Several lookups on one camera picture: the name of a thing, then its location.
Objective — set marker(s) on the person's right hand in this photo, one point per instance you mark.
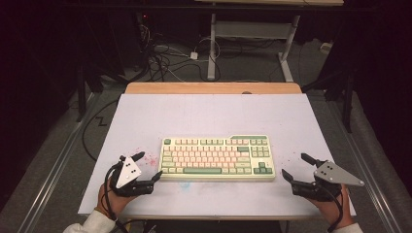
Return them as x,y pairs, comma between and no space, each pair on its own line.
335,208

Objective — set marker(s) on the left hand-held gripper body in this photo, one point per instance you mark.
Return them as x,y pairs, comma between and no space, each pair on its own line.
128,174

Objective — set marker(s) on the white floor socket box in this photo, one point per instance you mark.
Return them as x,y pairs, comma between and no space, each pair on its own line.
326,47

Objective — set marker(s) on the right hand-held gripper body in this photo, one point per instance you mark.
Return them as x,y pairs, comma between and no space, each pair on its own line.
330,174

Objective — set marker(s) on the black tripod stand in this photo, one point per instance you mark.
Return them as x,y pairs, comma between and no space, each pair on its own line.
348,103

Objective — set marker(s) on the white metal desk frame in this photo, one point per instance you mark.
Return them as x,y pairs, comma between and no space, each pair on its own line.
252,29

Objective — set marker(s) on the white table cover sheet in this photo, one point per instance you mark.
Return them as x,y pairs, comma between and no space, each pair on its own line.
210,116

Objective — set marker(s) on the small white power adapter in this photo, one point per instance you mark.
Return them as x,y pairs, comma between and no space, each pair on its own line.
194,55

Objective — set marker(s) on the black stand leg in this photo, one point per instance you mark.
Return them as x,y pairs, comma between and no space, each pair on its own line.
81,97

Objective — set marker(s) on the metal floor rail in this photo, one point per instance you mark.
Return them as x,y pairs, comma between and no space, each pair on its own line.
51,174
372,181

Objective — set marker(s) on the wooden table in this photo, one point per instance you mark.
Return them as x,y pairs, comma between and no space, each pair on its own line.
210,88

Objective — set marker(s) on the cream green pink keyboard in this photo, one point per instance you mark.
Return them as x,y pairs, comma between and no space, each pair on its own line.
217,158

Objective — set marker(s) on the person's left hand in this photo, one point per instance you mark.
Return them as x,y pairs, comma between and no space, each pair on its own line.
113,200

